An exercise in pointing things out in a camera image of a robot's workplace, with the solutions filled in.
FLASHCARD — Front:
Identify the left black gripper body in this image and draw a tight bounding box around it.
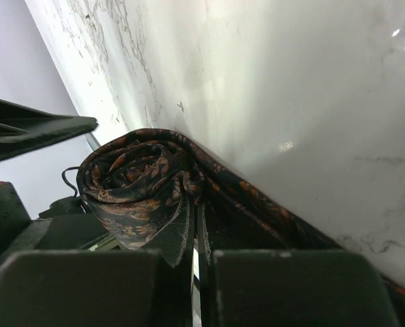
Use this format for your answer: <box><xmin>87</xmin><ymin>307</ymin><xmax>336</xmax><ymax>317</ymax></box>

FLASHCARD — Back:
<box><xmin>0</xmin><ymin>181</ymin><xmax>53</xmax><ymax>264</ymax></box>

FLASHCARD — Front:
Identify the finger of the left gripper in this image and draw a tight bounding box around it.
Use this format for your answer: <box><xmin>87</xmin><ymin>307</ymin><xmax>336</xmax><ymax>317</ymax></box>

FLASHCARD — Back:
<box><xmin>0</xmin><ymin>99</ymin><xmax>98</xmax><ymax>161</ymax></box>

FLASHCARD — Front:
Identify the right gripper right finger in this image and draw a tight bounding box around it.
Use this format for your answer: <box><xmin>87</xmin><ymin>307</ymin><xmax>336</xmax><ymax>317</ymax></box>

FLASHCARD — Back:
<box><xmin>197</xmin><ymin>204</ymin><xmax>403</xmax><ymax>327</ymax></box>

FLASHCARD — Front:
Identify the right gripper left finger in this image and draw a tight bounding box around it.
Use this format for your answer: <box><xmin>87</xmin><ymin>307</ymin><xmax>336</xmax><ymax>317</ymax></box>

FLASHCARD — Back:
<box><xmin>0</xmin><ymin>196</ymin><xmax>195</xmax><ymax>327</ymax></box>

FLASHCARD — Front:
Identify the dark paisley necktie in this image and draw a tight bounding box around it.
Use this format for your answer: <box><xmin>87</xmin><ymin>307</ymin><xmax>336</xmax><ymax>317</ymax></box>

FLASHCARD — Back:
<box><xmin>76</xmin><ymin>129</ymin><xmax>405</xmax><ymax>326</ymax></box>

